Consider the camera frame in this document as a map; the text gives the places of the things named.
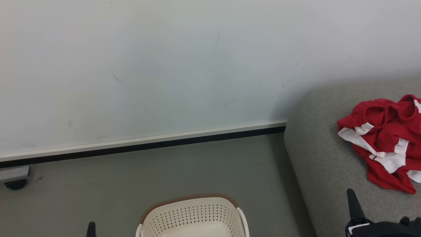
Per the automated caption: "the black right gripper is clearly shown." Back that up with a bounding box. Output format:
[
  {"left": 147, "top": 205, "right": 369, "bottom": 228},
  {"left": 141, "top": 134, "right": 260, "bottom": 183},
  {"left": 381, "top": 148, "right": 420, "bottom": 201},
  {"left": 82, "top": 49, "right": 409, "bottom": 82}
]
[{"left": 344, "top": 188, "right": 421, "bottom": 237}]

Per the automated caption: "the red and white garment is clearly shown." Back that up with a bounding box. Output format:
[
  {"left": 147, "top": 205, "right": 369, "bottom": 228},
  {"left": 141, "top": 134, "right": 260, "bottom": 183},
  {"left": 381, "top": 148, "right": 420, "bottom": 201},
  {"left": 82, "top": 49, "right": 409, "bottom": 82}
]
[{"left": 337, "top": 94, "right": 421, "bottom": 195}]

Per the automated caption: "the cream basket with brown rim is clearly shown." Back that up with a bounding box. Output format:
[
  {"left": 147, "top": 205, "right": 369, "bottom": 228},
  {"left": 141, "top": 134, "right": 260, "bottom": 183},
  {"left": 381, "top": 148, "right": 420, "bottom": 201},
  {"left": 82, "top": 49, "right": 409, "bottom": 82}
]
[{"left": 135, "top": 193, "right": 250, "bottom": 237}]

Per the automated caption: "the grey fabric sofa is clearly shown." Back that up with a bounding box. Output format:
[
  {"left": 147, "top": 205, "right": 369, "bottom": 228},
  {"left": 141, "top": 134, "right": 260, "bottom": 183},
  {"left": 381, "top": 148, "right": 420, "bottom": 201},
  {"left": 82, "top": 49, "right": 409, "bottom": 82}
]
[{"left": 283, "top": 77, "right": 421, "bottom": 237}]

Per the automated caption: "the white and black baseboard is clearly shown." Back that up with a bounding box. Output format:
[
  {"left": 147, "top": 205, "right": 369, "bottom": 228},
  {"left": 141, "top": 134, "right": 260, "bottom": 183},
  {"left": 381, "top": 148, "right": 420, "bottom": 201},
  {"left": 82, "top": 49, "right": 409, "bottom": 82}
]
[{"left": 0, "top": 120, "right": 287, "bottom": 169}]

